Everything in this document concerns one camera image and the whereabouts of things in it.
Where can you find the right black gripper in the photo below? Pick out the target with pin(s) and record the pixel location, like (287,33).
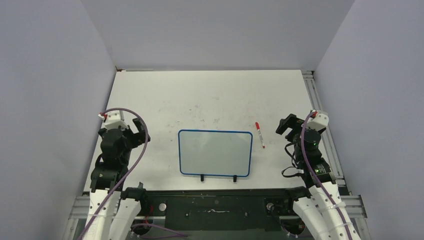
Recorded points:
(291,121)

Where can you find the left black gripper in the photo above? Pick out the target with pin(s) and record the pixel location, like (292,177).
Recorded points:
(139,137)

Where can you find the red whiteboard marker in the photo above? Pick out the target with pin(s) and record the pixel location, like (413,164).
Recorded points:
(260,135)

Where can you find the blue framed whiteboard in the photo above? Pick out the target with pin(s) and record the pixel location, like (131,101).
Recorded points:
(217,153)

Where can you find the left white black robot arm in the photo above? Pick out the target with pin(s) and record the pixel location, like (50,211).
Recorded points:
(112,208)

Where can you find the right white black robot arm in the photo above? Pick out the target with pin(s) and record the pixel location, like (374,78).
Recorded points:
(318,203)

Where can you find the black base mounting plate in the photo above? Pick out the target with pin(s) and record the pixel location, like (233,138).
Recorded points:
(222,210)

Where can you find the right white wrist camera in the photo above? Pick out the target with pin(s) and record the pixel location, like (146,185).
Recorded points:
(318,121)

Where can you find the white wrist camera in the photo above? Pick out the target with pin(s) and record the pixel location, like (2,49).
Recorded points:
(318,121)
(113,120)

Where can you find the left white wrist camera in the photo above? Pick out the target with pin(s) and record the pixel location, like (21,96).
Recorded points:
(113,120)

